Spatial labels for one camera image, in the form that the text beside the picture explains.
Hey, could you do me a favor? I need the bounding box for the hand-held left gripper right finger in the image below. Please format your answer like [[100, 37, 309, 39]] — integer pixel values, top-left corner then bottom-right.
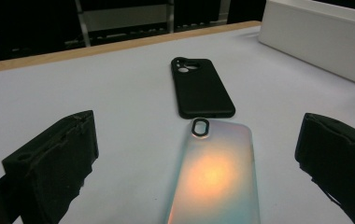
[[294, 112, 355, 224]]

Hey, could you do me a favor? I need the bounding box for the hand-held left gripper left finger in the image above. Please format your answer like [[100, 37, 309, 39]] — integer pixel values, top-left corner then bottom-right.
[[1, 109, 100, 224]]

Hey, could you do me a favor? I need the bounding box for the long white bin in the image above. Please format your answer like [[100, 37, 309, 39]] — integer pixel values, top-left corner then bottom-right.
[[258, 0, 355, 91]]

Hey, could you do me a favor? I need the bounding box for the iridescent phone case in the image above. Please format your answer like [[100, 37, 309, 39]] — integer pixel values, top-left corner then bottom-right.
[[163, 117, 262, 224]]

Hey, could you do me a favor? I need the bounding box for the black phone case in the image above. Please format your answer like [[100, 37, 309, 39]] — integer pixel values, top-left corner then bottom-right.
[[170, 56, 236, 119]]

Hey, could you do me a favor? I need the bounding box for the white table cover sheet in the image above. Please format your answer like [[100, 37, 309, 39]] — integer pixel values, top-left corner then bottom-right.
[[0, 26, 355, 224]]

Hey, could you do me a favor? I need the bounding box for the grey metal stand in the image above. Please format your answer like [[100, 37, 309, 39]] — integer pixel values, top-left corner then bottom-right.
[[74, 0, 175, 48]]

